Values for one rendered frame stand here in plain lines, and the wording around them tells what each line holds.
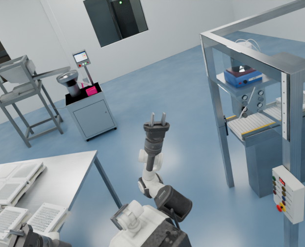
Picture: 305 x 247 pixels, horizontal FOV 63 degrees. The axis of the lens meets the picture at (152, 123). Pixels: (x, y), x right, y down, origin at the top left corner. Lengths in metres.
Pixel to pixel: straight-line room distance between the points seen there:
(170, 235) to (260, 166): 1.54
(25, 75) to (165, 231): 4.17
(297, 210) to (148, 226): 0.77
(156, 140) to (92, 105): 3.07
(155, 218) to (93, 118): 3.27
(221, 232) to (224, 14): 6.38
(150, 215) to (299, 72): 0.86
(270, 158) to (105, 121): 2.77
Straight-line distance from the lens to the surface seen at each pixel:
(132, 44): 6.88
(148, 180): 1.43
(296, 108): 1.24
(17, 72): 4.88
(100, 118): 4.28
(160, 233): 1.11
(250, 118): 2.33
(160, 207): 1.19
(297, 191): 1.40
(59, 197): 2.20
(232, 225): 2.59
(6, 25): 6.73
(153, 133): 1.14
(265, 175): 2.58
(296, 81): 1.18
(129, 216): 1.08
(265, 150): 2.38
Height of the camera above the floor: 2.13
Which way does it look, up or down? 30 degrees down
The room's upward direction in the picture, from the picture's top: 19 degrees counter-clockwise
